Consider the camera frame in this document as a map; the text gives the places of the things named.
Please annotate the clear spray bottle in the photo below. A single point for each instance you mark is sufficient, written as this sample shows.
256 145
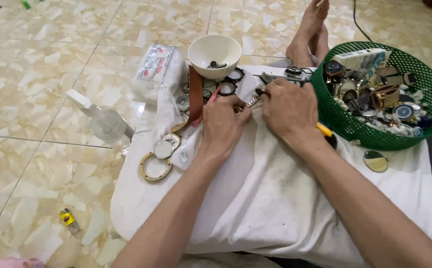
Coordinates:
104 121

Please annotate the person's feet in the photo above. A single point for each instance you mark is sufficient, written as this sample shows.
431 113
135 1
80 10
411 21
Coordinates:
309 37

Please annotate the round silver watch back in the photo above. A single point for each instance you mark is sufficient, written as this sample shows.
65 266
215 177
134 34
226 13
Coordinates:
163 150

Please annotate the person's right hand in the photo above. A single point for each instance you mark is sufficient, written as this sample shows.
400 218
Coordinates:
294 111

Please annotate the small dark metal parts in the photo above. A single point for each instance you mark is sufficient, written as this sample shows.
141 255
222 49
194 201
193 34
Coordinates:
216 65

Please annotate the green plastic basket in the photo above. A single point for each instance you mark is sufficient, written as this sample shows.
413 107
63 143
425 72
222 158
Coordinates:
335 115

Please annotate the person's right fingers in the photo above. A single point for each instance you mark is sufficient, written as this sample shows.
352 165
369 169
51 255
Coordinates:
277 91

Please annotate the white cloth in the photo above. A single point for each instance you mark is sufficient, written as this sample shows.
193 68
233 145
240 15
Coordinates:
275 193

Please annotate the clear plastic bag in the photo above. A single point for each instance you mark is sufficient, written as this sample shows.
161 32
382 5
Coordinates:
156 70

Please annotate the white bowl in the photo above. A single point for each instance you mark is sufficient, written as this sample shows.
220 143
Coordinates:
214 54

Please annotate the person's left hand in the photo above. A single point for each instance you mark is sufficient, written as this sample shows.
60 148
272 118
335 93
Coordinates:
221 123

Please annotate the silver watch case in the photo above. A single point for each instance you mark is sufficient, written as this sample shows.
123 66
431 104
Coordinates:
182 103

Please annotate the person's left fingers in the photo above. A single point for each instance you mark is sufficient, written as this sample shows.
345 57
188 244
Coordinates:
228 102

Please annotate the gold round watch case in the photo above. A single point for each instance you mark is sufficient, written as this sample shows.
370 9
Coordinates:
175 137

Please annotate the heap of watches and parts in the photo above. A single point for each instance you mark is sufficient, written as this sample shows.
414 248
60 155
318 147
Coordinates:
379 100

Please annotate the white box with blue print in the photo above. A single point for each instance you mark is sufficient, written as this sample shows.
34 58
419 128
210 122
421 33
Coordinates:
363 57

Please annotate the green plastic object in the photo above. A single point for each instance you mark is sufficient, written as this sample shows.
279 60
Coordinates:
26 3

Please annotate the yellow lighter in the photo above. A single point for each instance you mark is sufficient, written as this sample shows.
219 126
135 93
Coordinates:
69 220

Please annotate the pink object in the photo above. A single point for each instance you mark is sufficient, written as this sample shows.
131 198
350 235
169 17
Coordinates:
11 262

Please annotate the silver watch case holder tool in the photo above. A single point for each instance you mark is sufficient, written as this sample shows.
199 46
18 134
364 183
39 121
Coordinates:
290 74

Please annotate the small clear packet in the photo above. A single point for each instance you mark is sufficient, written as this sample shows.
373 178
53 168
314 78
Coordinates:
188 152

